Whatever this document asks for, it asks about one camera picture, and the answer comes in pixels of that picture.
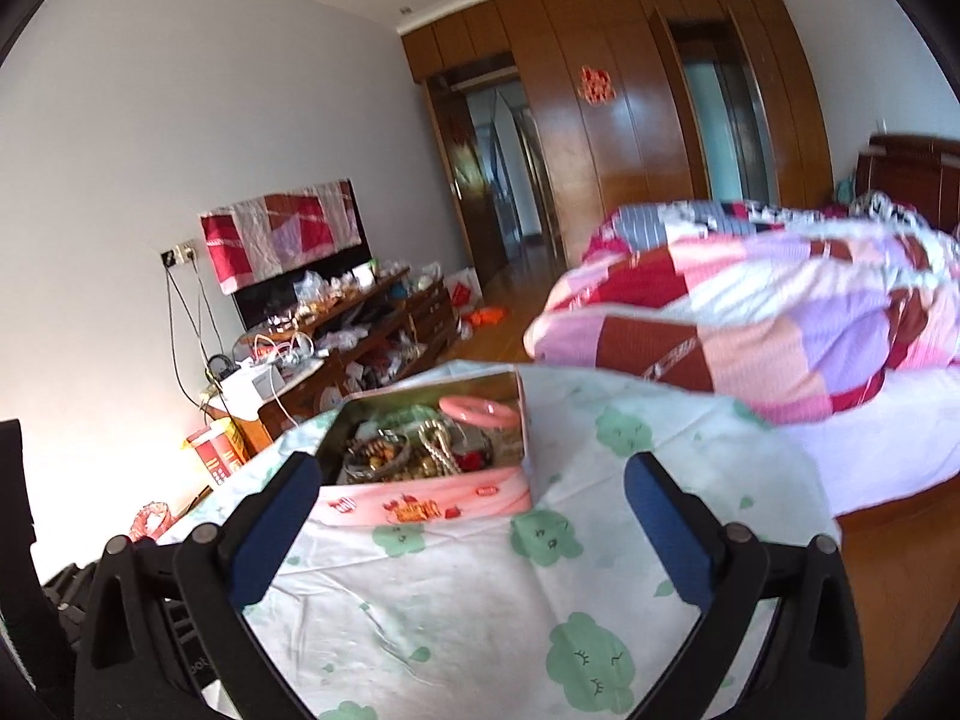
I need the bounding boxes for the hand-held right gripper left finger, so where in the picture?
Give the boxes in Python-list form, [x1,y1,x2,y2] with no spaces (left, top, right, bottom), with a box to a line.
[73,452,323,720]

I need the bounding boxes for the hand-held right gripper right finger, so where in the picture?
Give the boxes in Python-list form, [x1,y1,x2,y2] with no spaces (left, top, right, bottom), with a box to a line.
[624,452,875,720]

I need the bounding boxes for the brown wooden bead necklace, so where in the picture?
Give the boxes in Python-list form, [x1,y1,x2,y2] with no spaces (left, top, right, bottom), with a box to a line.
[345,430,413,482]

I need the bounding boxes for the pink tin box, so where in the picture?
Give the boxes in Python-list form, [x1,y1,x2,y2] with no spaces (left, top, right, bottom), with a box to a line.
[313,364,535,528]

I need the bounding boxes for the gold bead necklace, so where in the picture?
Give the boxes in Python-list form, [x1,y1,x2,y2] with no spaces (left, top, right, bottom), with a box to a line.
[416,422,461,478]

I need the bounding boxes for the yellow red sack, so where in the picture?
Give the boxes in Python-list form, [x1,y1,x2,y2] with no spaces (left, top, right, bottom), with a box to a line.
[186,418,249,490]

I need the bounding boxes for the bin with pink bag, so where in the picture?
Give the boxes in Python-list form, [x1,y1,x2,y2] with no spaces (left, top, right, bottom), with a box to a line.
[129,501,176,542]

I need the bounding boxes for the white box device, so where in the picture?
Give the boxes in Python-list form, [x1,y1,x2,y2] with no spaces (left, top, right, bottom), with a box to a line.
[221,364,284,418]

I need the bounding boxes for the white green-print cloth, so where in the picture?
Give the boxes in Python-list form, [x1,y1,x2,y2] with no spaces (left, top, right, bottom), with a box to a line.
[154,360,842,720]

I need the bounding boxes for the pink bangle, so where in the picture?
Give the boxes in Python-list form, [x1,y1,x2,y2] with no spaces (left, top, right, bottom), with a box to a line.
[439,395,521,430]

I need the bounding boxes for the black television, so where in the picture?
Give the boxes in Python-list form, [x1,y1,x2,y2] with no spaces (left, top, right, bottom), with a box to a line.
[231,180,373,332]

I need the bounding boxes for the white bed sheet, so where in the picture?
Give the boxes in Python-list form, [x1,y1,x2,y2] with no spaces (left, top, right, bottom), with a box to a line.
[780,366,960,520]

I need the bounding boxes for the pink patchwork quilt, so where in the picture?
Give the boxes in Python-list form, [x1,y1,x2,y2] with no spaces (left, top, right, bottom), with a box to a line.
[523,199,960,426]

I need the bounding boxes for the wooden television cabinet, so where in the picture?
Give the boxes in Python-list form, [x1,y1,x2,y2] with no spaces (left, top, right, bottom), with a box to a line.
[206,265,461,452]

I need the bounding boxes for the red patchwork cover cloth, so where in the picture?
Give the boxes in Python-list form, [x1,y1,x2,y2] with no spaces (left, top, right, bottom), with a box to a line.
[198,179,362,296]

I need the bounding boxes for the white red shopping bag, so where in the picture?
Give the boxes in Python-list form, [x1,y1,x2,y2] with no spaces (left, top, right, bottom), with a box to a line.
[446,268,483,315]

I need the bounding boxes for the brown wooden door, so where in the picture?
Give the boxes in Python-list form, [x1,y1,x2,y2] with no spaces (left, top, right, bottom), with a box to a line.
[422,79,490,287]

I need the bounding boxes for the black white pillow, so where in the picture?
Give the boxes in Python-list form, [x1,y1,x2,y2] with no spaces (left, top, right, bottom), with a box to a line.
[850,191,925,224]

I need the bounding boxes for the brown wooden wardrobe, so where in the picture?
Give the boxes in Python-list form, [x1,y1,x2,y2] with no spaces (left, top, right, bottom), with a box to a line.
[401,0,837,293]

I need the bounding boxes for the dark wooden headboard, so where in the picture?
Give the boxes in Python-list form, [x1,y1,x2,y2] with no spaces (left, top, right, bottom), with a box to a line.
[855,133,960,235]

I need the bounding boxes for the hanging grey cables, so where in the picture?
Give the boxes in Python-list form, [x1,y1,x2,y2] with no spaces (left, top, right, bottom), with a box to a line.
[165,262,220,400]

